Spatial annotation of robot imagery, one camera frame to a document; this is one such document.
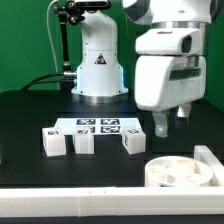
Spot white marker sheet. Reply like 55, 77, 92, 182
54, 118, 142, 135

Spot white round stool seat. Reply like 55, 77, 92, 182
145, 156, 213, 187

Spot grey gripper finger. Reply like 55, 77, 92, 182
177, 103, 191, 118
153, 111, 169, 138

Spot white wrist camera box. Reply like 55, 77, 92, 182
135, 28, 202, 55

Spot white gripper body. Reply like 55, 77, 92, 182
134, 56, 206, 111

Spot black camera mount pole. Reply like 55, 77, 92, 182
53, 0, 112, 91

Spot white L-shaped wall fixture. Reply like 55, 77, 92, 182
0, 146, 224, 218

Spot white cable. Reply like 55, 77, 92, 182
46, 0, 60, 74

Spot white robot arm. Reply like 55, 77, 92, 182
73, 0, 223, 138

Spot black cables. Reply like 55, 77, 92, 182
21, 70, 78, 91

